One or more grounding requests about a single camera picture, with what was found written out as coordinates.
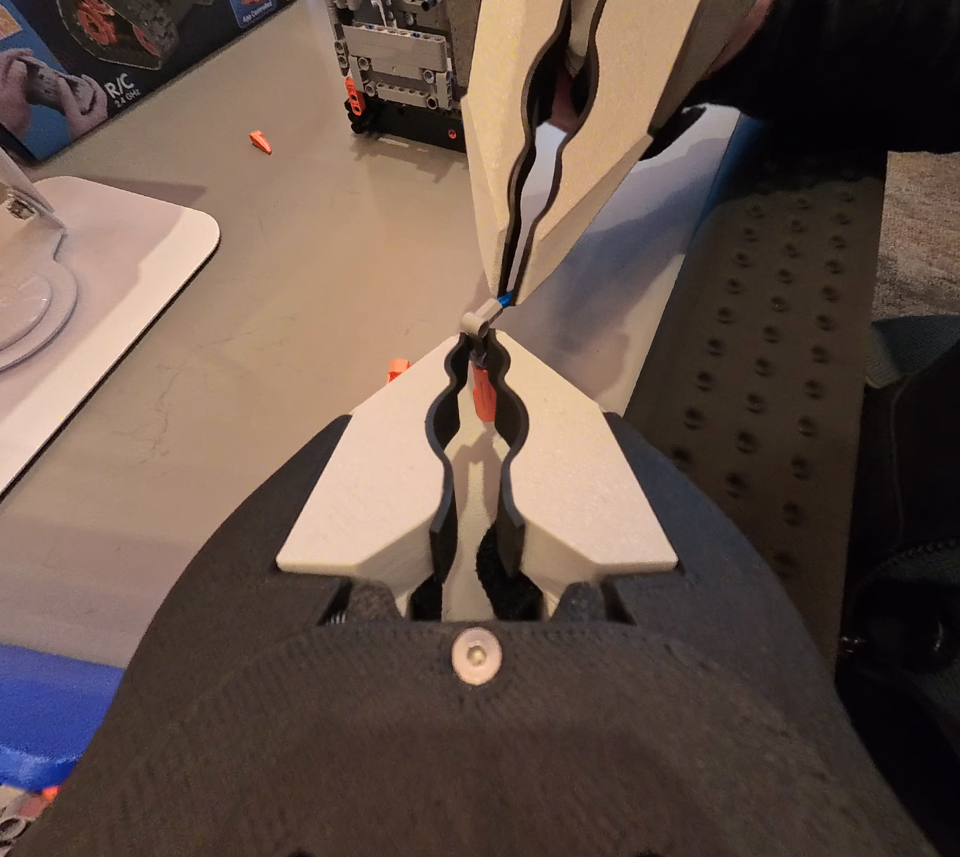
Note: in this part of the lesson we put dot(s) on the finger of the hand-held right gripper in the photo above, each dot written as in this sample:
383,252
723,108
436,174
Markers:
502,84
637,69

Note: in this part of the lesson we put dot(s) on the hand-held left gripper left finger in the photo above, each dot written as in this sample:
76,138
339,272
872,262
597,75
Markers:
360,497

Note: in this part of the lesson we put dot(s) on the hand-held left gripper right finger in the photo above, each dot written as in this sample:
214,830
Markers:
592,497

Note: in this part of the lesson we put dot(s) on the small orange wedge piece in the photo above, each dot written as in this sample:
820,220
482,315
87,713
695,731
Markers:
484,392
260,143
399,369

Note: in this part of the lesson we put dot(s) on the blue plastic bin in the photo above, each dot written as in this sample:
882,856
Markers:
52,707

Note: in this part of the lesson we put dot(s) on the pile of plastic building pieces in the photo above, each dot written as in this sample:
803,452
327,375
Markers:
22,819

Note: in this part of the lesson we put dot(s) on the person's right forearm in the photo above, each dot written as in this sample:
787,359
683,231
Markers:
862,32

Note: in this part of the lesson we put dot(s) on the person's right hand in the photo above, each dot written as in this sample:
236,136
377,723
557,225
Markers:
763,9

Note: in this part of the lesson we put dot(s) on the grey technic brick model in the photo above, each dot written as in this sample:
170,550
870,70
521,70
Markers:
397,39

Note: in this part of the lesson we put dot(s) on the black perforated pad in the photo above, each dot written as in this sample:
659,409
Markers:
765,347

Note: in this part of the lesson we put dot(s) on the white book stand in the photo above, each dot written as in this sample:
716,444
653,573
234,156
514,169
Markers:
97,272

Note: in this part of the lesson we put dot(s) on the dark printed toy box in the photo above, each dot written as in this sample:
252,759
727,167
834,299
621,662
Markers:
135,9

